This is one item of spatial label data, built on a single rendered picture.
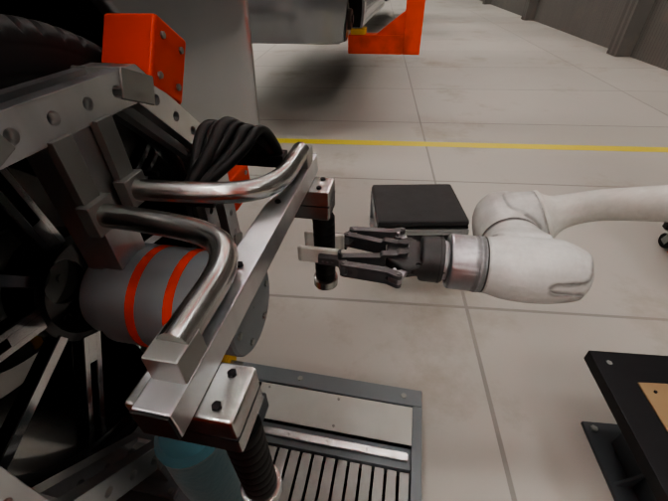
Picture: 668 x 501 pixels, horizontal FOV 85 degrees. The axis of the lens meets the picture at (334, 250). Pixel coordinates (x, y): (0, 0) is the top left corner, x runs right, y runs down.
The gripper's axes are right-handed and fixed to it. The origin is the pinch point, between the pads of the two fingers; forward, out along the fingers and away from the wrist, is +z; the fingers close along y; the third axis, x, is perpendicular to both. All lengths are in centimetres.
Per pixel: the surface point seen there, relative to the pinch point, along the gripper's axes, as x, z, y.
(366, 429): -75, -10, 7
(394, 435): -75, -18, 6
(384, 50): -27, 16, 344
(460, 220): -49, -39, 90
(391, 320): -83, -15, 59
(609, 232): -83, -131, 145
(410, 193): -49, -17, 110
